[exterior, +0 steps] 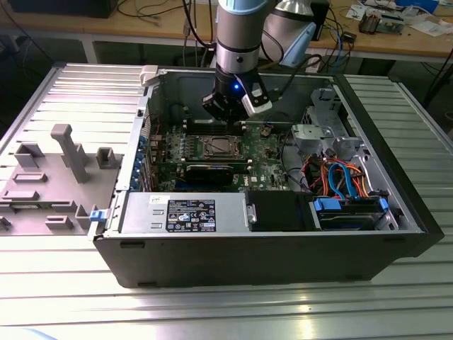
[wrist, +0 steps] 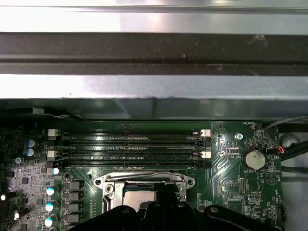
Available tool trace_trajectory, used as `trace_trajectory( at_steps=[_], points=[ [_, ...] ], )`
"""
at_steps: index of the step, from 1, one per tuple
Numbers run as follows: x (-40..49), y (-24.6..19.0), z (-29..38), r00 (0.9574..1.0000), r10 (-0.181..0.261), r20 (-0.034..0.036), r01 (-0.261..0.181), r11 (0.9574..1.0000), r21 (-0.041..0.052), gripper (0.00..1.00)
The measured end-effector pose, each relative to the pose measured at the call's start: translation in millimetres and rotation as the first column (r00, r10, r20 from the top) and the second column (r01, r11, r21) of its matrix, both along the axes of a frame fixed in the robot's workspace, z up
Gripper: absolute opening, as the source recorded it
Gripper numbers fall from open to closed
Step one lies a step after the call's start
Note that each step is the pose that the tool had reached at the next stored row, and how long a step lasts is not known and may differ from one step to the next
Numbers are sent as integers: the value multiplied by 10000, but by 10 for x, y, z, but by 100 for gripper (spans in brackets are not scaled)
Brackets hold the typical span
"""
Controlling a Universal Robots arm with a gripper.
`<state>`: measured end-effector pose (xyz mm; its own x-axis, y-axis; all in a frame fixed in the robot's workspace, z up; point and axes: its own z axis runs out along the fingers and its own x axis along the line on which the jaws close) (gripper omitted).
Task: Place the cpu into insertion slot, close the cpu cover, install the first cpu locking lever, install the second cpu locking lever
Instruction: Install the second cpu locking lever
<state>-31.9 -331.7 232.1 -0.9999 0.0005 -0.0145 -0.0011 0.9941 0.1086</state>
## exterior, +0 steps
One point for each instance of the green circuit board module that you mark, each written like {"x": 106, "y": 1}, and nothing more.
{"x": 392, "y": 25}

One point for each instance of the large black box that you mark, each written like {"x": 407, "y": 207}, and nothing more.
{"x": 60, "y": 8}

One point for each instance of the green motherboard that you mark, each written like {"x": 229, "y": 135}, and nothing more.
{"x": 263, "y": 156}

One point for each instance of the wooden desk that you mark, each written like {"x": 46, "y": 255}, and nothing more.
{"x": 141, "y": 26}

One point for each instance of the CPU socket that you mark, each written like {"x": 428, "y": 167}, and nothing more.
{"x": 203, "y": 143}

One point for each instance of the small black adapter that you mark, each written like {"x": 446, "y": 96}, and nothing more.
{"x": 349, "y": 37}

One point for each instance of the silver power supply unit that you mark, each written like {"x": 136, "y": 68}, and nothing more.
{"x": 141, "y": 212}

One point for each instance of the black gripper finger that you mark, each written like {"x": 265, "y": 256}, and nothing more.
{"x": 239, "y": 110}
{"x": 214, "y": 104}

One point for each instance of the silver square CPU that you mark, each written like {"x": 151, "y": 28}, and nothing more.
{"x": 221, "y": 145}

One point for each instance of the black PC case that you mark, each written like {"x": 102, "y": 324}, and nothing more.
{"x": 247, "y": 258}

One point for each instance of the RAM slot white clips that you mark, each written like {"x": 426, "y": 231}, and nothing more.
{"x": 193, "y": 130}
{"x": 193, "y": 124}

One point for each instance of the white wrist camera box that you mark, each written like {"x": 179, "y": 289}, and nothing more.
{"x": 258, "y": 101}

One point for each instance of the blue case latch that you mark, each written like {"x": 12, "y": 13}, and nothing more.
{"x": 97, "y": 216}

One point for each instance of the round coin battery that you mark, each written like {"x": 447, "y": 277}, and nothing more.
{"x": 265, "y": 131}

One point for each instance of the grey metal bay box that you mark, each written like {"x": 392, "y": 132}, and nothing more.
{"x": 311, "y": 140}

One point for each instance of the black tower box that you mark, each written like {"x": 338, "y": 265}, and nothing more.
{"x": 323, "y": 28}

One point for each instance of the blue box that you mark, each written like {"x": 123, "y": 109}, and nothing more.
{"x": 417, "y": 4}

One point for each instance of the black graphics card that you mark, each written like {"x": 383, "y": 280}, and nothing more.
{"x": 209, "y": 174}

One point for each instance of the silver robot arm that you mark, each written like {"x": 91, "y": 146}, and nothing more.
{"x": 237, "y": 39}

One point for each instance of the white paper sheet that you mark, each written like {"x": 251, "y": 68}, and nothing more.
{"x": 430, "y": 28}

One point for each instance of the grey parts rack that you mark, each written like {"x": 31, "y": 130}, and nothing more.
{"x": 46, "y": 209}

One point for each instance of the hard disk blue carrier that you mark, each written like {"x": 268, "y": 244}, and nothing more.
{"x": 339, "y": 221}

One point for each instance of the small white papers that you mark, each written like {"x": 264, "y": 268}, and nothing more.
{"x": 355, "y": 10}

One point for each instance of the finned CPU cooler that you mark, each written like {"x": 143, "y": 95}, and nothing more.
{"x": 369, "y": 23}

